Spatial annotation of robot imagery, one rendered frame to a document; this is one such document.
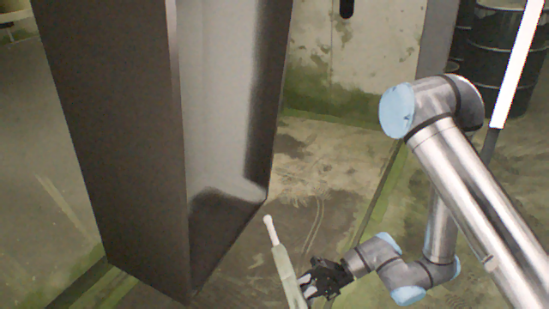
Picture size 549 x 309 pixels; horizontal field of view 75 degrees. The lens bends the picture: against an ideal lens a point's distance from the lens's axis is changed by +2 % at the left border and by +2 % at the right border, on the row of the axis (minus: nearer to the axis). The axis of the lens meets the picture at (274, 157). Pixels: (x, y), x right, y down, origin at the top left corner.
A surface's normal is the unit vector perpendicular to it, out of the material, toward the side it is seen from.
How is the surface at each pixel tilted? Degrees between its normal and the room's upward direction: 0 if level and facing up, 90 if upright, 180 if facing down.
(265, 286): 0
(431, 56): 90
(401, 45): 90
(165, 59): 90
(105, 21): 90
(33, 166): 57
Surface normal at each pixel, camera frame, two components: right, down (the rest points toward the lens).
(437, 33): -0.47, 0.51
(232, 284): -0.07, -0.83
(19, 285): 0.70, -0.28
